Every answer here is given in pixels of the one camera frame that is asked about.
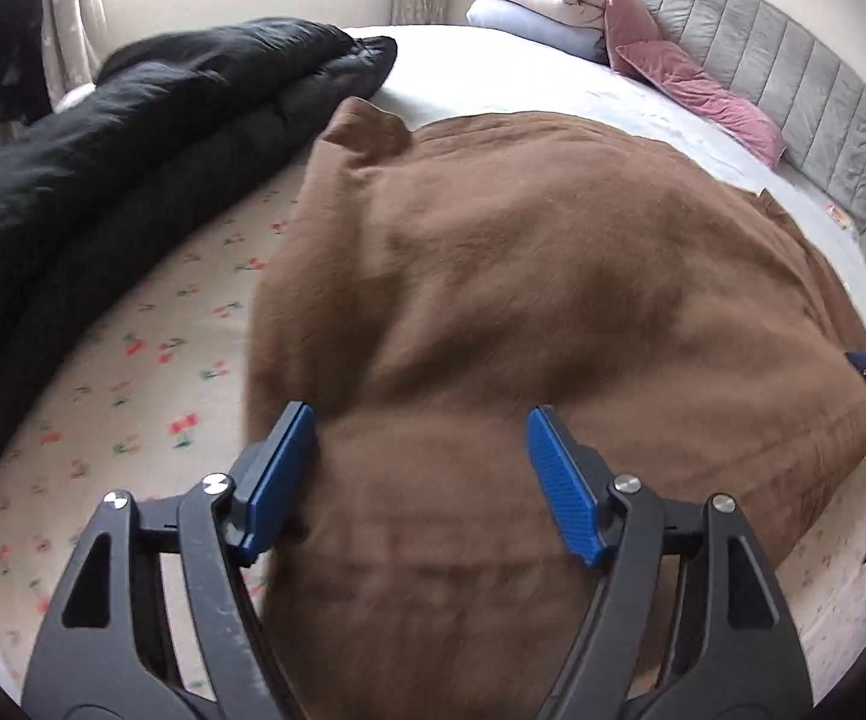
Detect pink velvet pillow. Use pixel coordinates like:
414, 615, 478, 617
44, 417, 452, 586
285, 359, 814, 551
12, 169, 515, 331
615, 40, 788, 166
547, 0, 663, 80

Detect grey padded headboard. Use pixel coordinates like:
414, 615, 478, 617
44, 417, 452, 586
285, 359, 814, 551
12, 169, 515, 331
569, 0, 866, 235

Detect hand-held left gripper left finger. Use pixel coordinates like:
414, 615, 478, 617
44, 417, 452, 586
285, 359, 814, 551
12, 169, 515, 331
23, 400, 321, 720

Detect cherry print bed sheet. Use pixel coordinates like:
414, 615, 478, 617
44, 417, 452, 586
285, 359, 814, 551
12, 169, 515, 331
0, 157, 866, 698

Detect folded light blue blanket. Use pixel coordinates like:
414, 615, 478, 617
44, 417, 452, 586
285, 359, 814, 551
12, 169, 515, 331
466, 0, 610, 65

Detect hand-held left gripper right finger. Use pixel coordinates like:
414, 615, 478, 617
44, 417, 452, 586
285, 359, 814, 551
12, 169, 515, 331
525, 405, 813, 720

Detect brown coat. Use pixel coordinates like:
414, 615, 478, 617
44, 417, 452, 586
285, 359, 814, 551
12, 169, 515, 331
241, 96, 866, 720

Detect black puffer jacket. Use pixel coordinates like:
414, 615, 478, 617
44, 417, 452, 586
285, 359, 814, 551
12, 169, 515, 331
0, 17, 398, 470

